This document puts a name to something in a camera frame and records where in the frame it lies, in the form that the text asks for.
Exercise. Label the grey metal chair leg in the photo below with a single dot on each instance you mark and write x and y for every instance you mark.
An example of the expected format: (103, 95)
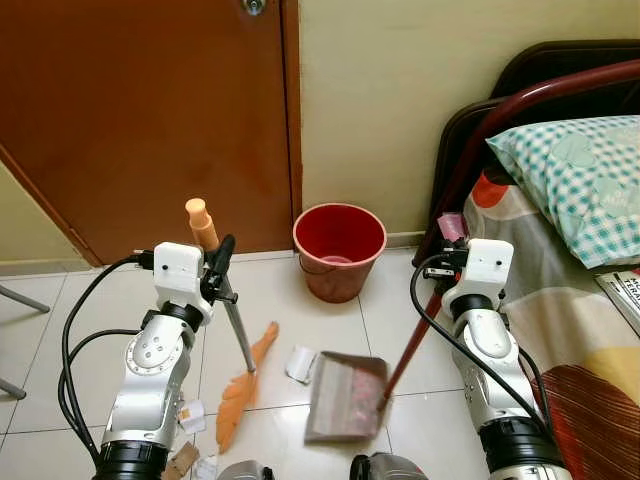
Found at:
(10, 387)
(25, 300)

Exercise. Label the silver door knob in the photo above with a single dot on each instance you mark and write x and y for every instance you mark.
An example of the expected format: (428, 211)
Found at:
(253, 6)

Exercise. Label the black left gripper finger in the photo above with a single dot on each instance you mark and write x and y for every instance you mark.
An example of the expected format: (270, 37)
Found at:
(224, 258)

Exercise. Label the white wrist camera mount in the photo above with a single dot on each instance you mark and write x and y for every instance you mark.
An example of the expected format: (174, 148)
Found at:
(180, 270)
(490, 265)

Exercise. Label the brown wooden door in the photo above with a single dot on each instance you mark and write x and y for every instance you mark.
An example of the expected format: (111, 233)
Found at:
(140, 120)

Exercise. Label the large white paper scrap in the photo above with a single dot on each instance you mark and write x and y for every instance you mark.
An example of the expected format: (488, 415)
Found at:
(300, 365)

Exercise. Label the white card with orange mark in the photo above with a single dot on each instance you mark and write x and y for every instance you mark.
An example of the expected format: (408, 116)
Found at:
(192, 415)

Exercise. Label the small white paper scrap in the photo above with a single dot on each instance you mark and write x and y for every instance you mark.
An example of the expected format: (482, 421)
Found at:
(207, 468)

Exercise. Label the red plastic bucket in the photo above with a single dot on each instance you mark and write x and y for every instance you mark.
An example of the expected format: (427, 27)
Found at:
(340, 275)

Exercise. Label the teal checkered pillow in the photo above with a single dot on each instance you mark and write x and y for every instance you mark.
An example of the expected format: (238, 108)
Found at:
(585, 185)

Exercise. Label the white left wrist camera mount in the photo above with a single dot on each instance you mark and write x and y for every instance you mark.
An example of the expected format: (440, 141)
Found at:
(180, 270)

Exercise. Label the grey robot left leg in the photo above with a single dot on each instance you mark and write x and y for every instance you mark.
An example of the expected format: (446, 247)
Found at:
(245, 471)

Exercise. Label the dark maroon bed frame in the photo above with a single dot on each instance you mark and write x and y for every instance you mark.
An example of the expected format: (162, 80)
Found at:
(560, 90)

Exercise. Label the grey robot leg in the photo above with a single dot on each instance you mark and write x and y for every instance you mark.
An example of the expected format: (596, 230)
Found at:
(245, 471)
(388, 468)

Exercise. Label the white printed book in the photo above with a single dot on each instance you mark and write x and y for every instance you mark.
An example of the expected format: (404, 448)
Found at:
(624, 295)

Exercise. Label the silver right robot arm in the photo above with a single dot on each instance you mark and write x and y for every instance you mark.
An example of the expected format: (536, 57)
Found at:
(490, 350)

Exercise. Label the brown cardboard piece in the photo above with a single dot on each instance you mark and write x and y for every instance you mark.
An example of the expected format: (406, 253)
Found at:
(182, 460)

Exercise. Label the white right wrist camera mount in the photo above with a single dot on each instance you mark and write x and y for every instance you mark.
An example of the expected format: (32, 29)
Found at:
(490, 265)

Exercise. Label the pink cloth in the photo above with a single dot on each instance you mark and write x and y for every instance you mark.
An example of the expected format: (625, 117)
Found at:
(452, 226)

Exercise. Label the grey robot right leg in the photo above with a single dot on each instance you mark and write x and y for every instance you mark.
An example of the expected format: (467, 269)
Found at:
(388, 468)

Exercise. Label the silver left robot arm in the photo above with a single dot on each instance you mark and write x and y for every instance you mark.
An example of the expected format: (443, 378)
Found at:
(150, 380)

